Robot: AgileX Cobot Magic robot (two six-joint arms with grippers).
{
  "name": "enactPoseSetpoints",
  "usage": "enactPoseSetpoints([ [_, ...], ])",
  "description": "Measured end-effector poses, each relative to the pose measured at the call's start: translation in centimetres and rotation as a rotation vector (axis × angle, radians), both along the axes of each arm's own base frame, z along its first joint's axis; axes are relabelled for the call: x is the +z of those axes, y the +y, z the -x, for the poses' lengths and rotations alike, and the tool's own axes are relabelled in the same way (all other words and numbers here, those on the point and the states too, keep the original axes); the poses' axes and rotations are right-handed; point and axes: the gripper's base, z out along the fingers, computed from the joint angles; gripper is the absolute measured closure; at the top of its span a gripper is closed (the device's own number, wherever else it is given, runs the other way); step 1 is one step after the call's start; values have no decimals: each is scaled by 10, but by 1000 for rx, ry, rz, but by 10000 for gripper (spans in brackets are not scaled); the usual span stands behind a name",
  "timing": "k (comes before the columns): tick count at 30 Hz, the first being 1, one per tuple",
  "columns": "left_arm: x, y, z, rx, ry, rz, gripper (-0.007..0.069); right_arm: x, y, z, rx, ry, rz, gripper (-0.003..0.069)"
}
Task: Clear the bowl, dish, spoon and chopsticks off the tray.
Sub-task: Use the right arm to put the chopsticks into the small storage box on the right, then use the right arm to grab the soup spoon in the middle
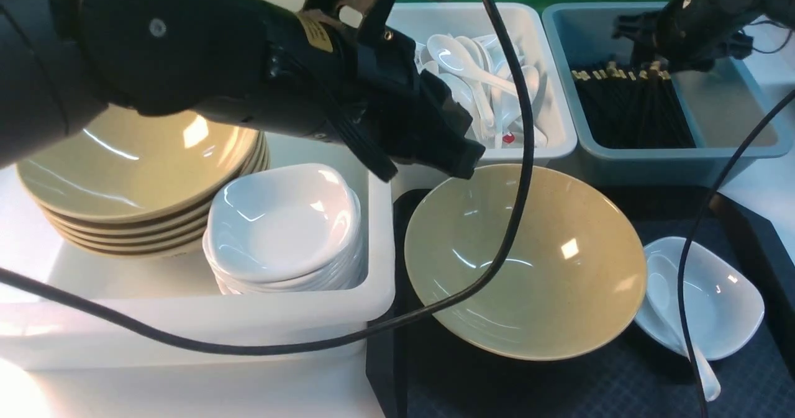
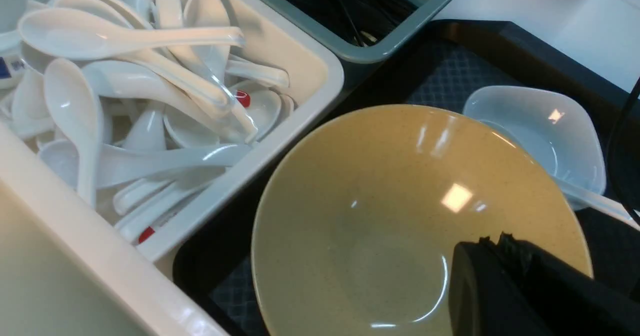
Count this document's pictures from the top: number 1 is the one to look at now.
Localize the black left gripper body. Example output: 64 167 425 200
300 0 485 182

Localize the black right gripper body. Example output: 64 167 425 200
612 0 753 73

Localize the yellow noodle bowl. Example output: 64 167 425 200
404 163 647 361

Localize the white ceramic soup spoon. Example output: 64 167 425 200
647 254 721 402

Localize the white square sauce dish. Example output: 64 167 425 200
644 236 766 361

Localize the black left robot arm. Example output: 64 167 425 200
1 0 485 182

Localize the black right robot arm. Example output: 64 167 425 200
612 0 794 73

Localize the stacked yellow bowl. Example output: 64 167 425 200
17 107 259 223
34 132 270 239
65 157 271 259
16 131 270 253
56 151 270 252

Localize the bottom stacked yellow bowl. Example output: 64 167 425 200
65 157 271 259

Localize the top stacked yellow bowl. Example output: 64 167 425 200
17 107 259 223

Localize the blue-grey chopstick bin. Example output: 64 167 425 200
542 2 773 186

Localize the bundle of black chopsticks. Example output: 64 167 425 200
571 60 696 150

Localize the stack of white sauce dishes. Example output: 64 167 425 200
202 163 367 294

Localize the black textured serving tray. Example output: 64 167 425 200
366 194 794 417

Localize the large white plastic bin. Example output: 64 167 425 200
2 135 395 370

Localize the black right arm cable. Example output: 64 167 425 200
677 20 795 418

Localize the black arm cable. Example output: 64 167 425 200
0 0 537 357
677 20 795 418

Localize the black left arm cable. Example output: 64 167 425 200
0 0 537 357

